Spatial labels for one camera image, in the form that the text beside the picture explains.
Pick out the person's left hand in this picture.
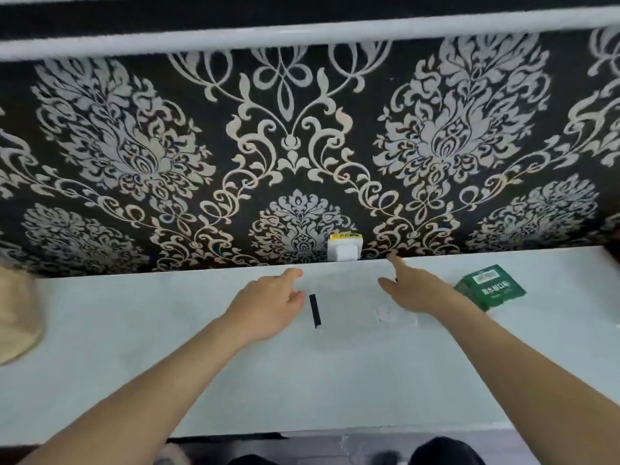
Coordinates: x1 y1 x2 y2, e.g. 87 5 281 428
220 268 307 346

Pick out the person's right hand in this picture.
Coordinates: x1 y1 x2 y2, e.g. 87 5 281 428
377 254 467 315

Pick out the clear plastic storage box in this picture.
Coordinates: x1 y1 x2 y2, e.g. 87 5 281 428
289 260 421 347

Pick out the green white cardboard carton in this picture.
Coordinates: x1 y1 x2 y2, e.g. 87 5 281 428
454 264 528 313

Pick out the person's right forearm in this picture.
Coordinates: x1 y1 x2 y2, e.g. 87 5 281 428
438 294 620 465

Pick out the person's left forearm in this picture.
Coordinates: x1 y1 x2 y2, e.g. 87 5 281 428
19 319 253 465

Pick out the white wall socket yellow label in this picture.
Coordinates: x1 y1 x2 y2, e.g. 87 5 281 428
327 231 363 262

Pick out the white wall rail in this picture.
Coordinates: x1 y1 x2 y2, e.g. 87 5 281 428
0 5 620 62

